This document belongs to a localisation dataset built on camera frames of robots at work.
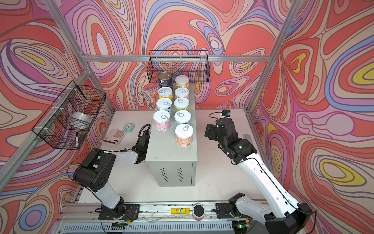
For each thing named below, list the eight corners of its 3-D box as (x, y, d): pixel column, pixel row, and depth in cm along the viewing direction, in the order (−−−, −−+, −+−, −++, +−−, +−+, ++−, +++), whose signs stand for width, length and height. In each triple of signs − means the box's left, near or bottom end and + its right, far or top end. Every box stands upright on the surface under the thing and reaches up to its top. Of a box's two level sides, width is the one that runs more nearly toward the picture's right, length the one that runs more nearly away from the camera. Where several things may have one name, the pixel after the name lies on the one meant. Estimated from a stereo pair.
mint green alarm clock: (123, 132, 108) (122, 130, 106) (126, 124, 112) (125, 123, 110) (133, 132, 108) (132, 130, 106) (135, 124, 112) (134, 123, 110)
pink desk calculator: (103, 142, 103) (101, 140, 101) (112, 130, 110) (110, 127, 108) (117, 145, 101) (116, 143, 99) (125, 133, 108) (124, 130, 106)
